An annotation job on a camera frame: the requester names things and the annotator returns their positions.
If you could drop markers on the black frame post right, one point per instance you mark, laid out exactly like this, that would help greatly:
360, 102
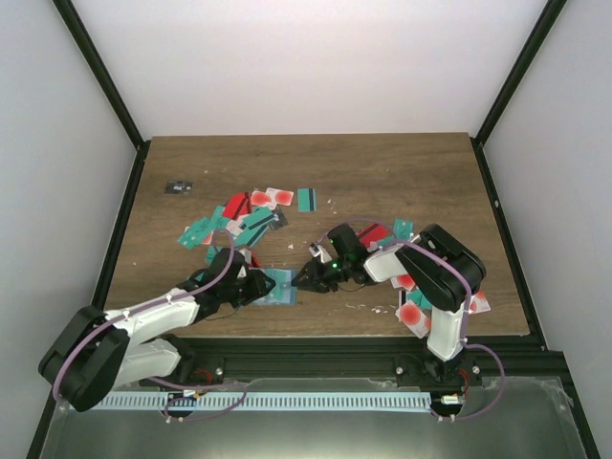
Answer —
533, 43

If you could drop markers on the white card red circles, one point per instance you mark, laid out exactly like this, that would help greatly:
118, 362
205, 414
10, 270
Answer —
271, 198

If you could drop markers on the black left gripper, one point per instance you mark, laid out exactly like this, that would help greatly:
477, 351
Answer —
259, 289

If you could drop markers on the small black card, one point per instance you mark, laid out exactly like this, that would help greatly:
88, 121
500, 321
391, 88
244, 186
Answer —
178, 187

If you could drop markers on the black frame post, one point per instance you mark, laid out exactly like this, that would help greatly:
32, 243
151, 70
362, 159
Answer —
533, 43
78, 31

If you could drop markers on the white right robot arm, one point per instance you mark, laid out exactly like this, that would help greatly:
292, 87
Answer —
444, 270

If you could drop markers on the teal VIP card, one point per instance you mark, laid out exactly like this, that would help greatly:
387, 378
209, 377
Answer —
279, 286

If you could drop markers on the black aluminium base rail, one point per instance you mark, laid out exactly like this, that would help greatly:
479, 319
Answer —
402, 360

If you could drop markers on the black frame post left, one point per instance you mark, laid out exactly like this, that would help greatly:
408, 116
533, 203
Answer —
78, 31

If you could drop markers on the light blue card holder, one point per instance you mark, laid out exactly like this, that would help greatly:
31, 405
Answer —
277, 287

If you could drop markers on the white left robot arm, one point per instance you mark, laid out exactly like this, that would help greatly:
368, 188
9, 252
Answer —
98, 351

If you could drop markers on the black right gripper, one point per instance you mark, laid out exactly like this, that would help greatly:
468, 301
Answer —
315, 279

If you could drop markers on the light blue slotted cable duct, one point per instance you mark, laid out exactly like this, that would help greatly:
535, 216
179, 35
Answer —
271, 401

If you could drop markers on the teal card with black stripe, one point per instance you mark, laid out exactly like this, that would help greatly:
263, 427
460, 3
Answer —
307, 199

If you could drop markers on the white card large red circle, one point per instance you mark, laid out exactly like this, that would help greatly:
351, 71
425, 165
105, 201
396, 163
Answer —
412, 317

